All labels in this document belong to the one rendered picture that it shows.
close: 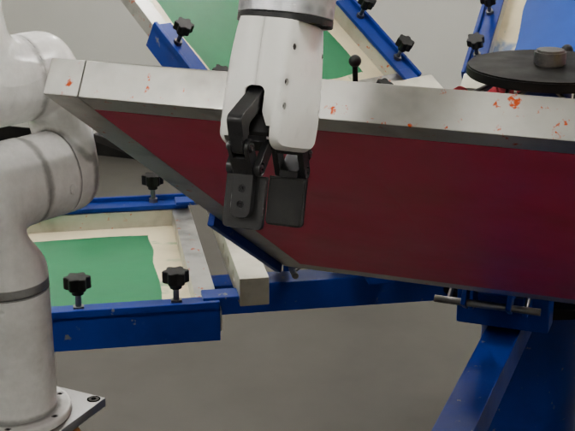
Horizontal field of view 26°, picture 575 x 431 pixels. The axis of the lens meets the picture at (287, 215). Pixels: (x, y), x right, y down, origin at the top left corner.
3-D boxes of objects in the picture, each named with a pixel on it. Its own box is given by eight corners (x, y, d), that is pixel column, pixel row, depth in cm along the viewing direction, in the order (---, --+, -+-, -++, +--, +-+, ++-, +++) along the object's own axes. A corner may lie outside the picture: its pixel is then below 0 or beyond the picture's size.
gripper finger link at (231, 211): (234, 137, 94) (225, 225, 94) (217, 135, 91) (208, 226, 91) (273, 141, 93) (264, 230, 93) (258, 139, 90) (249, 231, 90)
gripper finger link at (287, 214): (285, 144, 105) (276, 223, 105) (272, 142, 102) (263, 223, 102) (321, 147, 104) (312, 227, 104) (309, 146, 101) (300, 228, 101)
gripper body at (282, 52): (264, 13, 103) (251, 147, 104) (216, -7, 93) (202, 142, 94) (351, 18, 101) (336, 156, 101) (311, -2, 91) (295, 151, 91)
